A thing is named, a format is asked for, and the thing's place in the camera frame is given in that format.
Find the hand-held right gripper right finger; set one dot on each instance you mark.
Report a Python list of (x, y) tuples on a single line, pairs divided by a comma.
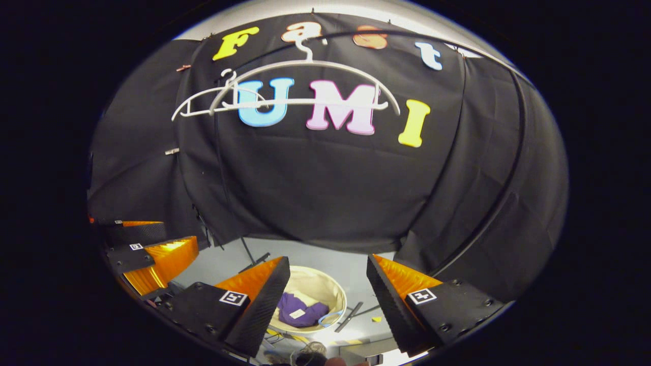
[(389, 305)]

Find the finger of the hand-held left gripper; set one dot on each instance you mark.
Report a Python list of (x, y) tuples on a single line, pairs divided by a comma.
[(129, 256), (137, 233)]

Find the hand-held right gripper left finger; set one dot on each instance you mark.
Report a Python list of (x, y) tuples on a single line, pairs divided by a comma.
[(259, 310)]

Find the purple ribbed jacket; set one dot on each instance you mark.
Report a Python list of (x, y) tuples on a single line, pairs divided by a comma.
[(295, 305)]

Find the cream round laundry hamper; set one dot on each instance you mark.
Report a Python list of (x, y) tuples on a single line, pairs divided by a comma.
[(315, 284)]

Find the white plastic hanger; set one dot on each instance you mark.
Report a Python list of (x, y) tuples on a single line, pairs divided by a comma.
[(201, 99), (305, 62)]

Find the black clothes rack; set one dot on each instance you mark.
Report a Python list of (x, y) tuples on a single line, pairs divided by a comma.
[(503, 198)]

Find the black backdrop cloth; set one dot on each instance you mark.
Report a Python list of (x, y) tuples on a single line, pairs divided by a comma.
[(330, 193)]

